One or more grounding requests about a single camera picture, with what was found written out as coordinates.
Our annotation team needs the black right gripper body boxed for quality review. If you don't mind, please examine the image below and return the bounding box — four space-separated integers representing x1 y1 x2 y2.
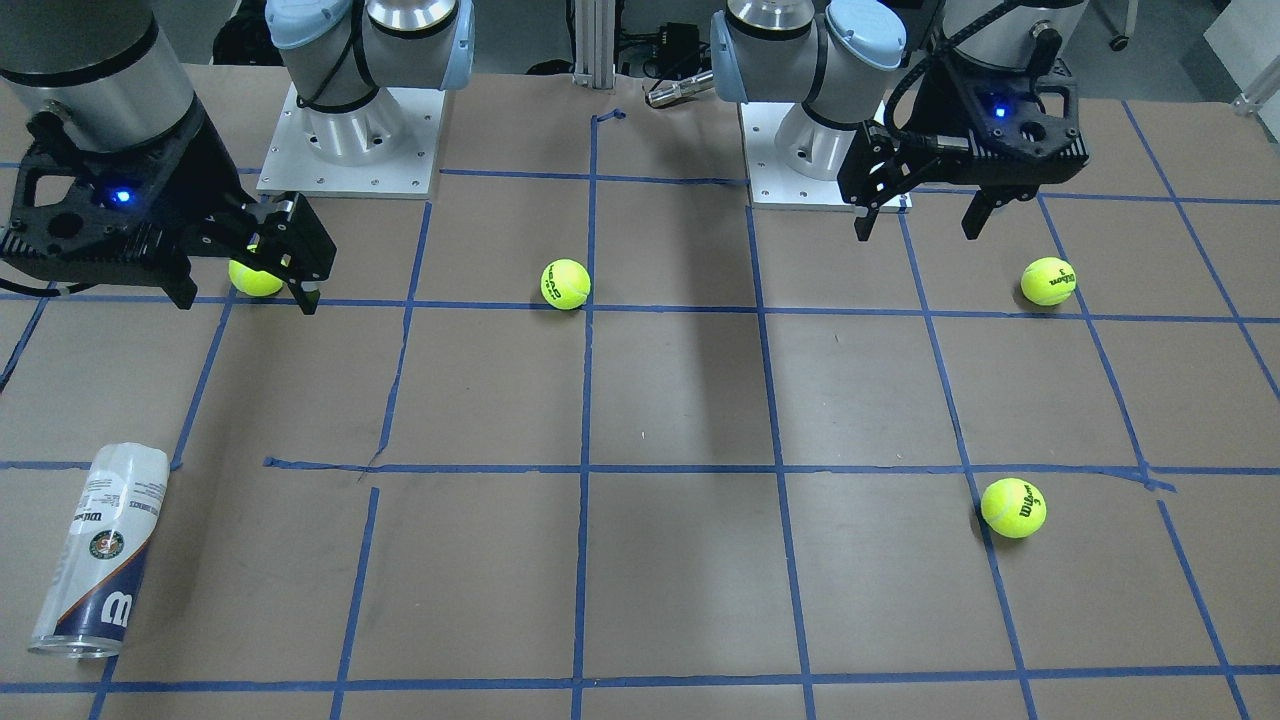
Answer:
3 110 337 297

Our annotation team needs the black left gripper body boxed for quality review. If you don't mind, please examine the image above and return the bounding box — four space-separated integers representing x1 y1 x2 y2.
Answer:
837 53 1089 213

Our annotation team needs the clear tennis ball can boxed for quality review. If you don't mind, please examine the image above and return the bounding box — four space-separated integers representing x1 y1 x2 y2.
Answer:
28 442 170 659

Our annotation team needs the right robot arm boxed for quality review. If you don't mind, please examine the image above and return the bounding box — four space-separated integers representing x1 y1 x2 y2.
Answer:
3 1 474 315

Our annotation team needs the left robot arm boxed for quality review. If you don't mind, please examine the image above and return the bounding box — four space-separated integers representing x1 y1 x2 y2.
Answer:
710 1 1091 241

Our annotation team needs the tennis ball near right gripper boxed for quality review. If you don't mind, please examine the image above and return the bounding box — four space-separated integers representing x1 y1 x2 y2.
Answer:
228 260 284 299

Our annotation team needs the far Wilson tennis ball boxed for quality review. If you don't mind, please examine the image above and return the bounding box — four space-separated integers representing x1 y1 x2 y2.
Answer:
1019 258 1076 307

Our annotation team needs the wilson tennis ball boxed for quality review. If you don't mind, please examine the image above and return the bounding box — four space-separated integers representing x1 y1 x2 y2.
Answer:
980 477 1048 539
1019 258 1076 307

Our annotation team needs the centre Head tennis ball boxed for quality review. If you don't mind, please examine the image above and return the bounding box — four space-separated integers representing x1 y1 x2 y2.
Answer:
540 258 593 311

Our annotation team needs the near Wilson tennis ball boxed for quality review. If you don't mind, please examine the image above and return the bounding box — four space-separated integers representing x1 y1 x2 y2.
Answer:
980 477 1048 539

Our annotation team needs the silver flashlight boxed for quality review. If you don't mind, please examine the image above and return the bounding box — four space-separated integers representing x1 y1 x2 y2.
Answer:
645 70 716 109

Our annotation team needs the black power adapter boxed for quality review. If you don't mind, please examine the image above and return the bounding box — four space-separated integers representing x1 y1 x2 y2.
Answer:
634 22 704 79

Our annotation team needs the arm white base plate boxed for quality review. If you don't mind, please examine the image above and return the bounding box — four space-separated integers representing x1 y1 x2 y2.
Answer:
257 88 449 200
739 102 858 213

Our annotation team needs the aluminium frame post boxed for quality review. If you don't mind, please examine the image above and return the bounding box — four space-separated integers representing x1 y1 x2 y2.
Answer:
571 0 617 94

